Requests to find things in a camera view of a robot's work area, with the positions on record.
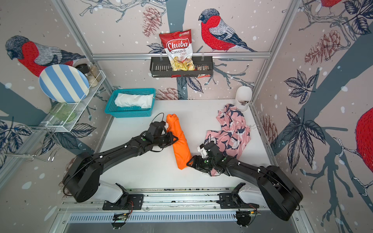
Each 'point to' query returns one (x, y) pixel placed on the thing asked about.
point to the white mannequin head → (244, 98)
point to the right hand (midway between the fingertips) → (190, 165)
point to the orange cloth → (181, 147)
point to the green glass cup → (61, 110)
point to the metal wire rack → (51, 131)
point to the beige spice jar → (94, 76)
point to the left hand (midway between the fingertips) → (180, 136)
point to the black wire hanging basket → (161, 67)
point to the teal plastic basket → (129, 111)
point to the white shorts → (124, 100)
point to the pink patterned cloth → (232, 134)
